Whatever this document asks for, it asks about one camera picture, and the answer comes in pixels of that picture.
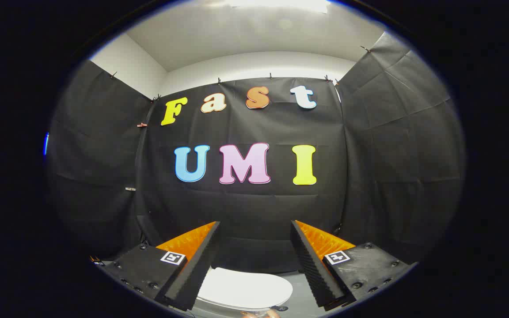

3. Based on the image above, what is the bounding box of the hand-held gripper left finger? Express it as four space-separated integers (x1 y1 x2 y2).
100 221 221 312

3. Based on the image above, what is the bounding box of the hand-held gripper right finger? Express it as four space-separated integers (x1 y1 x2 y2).
290 220 418 310

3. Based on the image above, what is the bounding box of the black backdrop cloth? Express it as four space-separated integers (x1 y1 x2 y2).
47 32 465 274

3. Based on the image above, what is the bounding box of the ceiling light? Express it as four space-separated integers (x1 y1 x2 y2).
227 0 331 14

